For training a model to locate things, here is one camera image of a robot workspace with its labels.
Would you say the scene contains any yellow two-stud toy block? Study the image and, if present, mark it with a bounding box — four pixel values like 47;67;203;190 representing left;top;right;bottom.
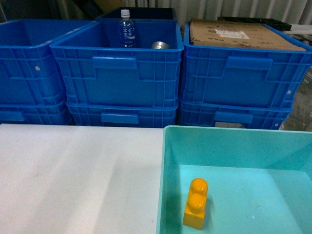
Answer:
183;178;209;230

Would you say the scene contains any brown cardboard box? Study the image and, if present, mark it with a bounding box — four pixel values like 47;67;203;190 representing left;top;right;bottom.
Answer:
189;19;306;51

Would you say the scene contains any silver metal can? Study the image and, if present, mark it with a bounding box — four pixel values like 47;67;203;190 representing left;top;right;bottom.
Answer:
151;41;171;49

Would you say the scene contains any blue crate bottom middle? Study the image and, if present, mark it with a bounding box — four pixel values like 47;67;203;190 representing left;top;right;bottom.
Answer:
66;101;178;128

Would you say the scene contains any blue crate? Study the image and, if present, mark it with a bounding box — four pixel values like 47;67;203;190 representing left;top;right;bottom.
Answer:
0;101;74;125
179;23;312;109
178;101;292;130
50;19;183;108
66;101;178;128
0;19;91;106

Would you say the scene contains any blue crate top middle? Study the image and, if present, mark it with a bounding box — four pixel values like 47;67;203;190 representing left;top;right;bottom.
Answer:
50;19;183;108

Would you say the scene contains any clear water bottle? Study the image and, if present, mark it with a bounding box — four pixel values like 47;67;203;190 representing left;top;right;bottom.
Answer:
118;9;136;48

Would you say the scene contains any blue crate top right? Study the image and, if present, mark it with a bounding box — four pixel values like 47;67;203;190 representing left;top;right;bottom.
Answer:
179;23;312;109

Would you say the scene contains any blue crate bottom right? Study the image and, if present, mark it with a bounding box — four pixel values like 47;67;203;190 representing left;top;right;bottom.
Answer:
178;101;292;130

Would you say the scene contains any teal plastic tray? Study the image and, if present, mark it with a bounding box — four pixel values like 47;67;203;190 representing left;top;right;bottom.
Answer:
156;126;312;234

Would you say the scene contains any blue crate bottom left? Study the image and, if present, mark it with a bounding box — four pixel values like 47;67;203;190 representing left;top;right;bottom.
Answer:
0;101;74;125

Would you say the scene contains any blue crate top left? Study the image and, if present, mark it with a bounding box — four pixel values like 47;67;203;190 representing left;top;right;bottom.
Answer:
0;19;91;106

